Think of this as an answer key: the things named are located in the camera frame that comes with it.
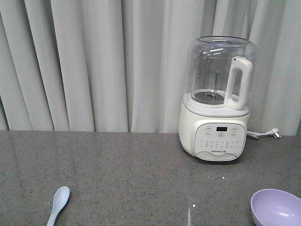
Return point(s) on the light blue plastic spoon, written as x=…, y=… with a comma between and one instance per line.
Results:
x=60, y=200

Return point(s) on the purple plastic bowl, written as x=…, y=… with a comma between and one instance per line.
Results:
x=273, y=207

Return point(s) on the white blender with clear jar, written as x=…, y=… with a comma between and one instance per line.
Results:
x=215, y=106

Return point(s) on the grey pleated curtain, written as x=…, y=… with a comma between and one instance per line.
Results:
x=118, y=65

